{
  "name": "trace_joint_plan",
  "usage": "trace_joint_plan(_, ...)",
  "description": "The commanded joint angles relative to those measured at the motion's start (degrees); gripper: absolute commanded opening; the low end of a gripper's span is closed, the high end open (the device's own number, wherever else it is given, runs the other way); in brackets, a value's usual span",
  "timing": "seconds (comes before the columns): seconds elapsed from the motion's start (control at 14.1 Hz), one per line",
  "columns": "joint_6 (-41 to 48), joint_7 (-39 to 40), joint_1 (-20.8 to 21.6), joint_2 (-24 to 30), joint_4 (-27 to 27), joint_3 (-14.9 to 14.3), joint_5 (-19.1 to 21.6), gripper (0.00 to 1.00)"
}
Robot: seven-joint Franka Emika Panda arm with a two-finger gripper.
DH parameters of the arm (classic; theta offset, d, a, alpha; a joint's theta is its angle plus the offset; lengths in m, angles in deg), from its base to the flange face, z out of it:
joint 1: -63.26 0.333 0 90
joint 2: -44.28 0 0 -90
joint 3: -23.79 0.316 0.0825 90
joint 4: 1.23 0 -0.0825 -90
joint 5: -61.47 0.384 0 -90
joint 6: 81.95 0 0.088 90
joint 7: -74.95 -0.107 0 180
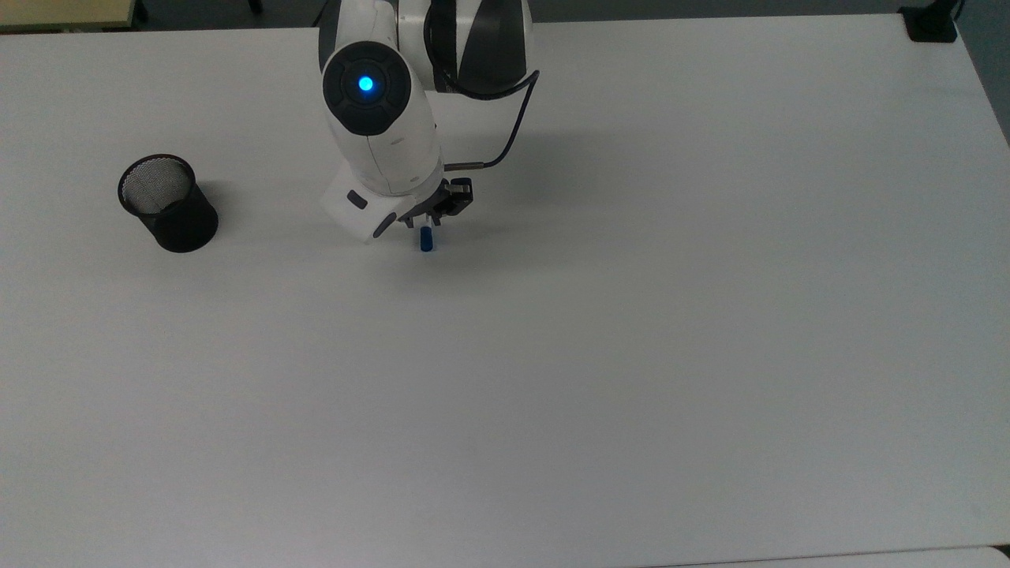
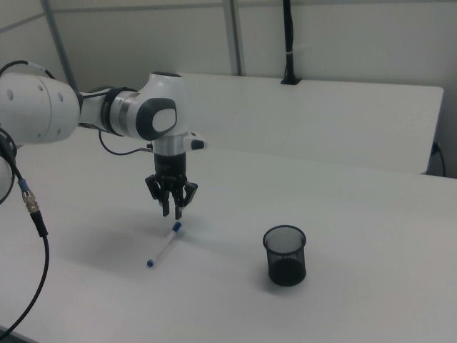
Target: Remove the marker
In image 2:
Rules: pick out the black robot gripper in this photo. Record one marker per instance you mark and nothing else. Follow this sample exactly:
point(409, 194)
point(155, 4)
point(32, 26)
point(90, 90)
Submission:
point(170, 164)

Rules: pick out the white marker with blue cap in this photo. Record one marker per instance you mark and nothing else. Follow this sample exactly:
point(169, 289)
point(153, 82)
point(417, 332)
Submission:
point(164, 245)

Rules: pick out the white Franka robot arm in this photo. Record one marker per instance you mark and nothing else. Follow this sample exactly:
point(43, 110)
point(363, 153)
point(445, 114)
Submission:
point(35, 107)

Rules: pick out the black mesh pen cup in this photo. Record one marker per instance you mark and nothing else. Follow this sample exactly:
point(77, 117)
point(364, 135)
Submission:
point(285, 273)

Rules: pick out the white adjacent table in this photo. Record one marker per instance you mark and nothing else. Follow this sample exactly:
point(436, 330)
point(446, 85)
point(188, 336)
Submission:
point(321, 118)

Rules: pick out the black pole with clamp base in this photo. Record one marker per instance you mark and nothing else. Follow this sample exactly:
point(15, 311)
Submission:
point(290, 43)

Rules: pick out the grey partition frame post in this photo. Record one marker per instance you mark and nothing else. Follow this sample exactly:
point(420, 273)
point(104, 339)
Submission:
point(232, 35)
point(59, 43)

